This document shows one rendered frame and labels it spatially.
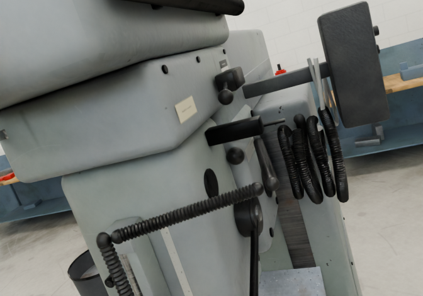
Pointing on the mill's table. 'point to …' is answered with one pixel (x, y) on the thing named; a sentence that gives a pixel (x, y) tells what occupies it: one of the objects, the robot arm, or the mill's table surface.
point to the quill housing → (147, 194)
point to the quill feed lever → (244, 215)
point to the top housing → (86, 34)
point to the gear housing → (113, 115)
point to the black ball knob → (235, 155)
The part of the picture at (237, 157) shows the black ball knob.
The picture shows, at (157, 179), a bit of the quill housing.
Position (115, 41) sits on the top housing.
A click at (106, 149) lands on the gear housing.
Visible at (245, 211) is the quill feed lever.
